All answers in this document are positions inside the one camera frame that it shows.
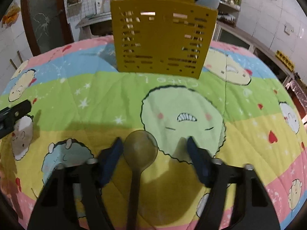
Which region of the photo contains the dark wooden spoon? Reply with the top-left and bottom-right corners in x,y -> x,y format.
123,130 -> 158,229

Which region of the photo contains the yellow perforated utensil holder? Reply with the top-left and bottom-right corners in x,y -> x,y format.
110,0 -> 218,78

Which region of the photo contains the blue plastic spoon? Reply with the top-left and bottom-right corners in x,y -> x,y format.
196,0 -> 220,10

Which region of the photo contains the kitchen counter cabinet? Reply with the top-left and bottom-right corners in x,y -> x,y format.
213,21 -> 294,86

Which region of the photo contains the hanging orange bag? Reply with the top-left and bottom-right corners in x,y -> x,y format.
2,2 -> 21,28

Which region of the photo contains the colourful cartoon quilt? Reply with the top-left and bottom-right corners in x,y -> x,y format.
1,36 -> 306,229

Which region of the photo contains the dark glass door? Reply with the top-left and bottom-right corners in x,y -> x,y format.
21,0 -> 74,56

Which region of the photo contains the steel sink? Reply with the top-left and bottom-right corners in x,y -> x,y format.
75,12 -> 113,40

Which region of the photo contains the white soap bottle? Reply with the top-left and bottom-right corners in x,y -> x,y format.
95,0 -> 104,15

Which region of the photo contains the yellow egg tray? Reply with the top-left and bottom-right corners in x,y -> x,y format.
275,50 -> 295,72

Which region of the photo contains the white wall switch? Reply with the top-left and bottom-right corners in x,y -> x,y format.
284,22 -> 294,35

